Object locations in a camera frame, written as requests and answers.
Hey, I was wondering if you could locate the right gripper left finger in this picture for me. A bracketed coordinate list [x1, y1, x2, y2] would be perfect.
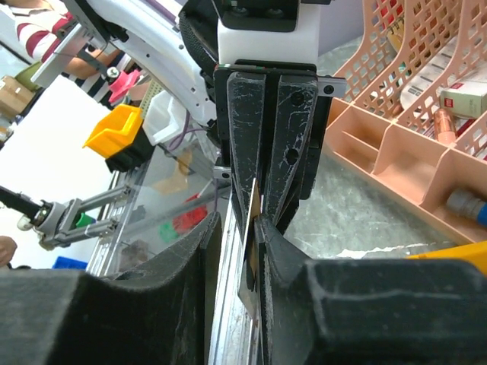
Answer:
[1, 212, 221, 364]

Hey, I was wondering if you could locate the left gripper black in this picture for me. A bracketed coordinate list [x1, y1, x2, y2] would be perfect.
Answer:
[213, 62, 346, 230]

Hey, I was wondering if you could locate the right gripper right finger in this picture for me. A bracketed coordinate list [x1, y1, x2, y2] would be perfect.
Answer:
[254, 216, 486, 364]

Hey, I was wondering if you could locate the card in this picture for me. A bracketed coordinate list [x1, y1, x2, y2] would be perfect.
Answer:
[238, 179, 261, 320]

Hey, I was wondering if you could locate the yellow plastic bin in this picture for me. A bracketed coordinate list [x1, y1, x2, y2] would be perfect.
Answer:
[408, 241, 486, 265]

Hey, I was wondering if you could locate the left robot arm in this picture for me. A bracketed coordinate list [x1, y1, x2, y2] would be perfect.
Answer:
[66, 1, 347, 232]

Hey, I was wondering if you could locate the pink file organizer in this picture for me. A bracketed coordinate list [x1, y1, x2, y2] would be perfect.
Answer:
[325, 1, 486, 244]

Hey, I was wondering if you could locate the yellow bin in background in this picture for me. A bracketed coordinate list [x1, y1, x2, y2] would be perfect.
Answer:
[83, 104, 142, 159]

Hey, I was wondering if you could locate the blue capped tube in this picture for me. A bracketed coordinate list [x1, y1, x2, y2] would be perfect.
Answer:
[446, 189, 486, 226]

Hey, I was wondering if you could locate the copper tube in organizer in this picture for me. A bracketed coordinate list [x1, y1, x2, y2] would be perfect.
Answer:
[434, 108, 457, 144]

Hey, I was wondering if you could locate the person in striped shirt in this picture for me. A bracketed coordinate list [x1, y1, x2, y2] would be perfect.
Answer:
[1, 0, 135, 110]

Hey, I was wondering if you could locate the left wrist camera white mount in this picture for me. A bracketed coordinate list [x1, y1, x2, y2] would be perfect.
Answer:
[212, 1, 321, 65]

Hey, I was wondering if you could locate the aluminium mounting rail frame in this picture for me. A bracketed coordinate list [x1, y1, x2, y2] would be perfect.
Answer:
[37, 159, 259, 365]

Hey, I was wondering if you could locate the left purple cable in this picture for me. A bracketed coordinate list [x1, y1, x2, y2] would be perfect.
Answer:
[144, 0, 221, 212]

